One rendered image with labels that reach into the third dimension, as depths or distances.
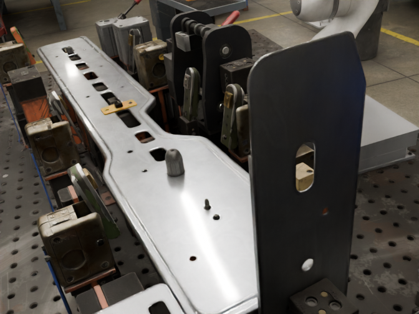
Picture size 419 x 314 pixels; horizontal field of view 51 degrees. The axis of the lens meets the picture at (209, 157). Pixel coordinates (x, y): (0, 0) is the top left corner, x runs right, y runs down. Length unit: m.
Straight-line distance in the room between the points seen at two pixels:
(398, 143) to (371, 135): 0.08
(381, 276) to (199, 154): 0.47
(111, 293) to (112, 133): 0.43
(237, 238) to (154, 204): 0.16
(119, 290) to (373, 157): 0.87
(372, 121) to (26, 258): 1.02
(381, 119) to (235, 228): 0.82
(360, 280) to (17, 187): 1.03
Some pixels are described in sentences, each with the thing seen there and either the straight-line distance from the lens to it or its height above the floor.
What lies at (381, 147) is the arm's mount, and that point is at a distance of 1.32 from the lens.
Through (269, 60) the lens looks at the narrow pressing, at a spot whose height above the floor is 1.33.
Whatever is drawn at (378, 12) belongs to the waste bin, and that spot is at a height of 0.39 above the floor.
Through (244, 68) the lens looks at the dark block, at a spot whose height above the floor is 1.12.
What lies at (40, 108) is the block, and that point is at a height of 0.93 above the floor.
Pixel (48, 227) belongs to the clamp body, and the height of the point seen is 1.05.
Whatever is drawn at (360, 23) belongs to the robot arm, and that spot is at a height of 1.09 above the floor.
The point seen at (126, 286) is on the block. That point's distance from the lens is 0.65.
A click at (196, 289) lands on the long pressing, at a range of 0.60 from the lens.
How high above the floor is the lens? 1.45
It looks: 32 degrees down
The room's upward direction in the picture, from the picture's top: 7 degrees counter-clockwise
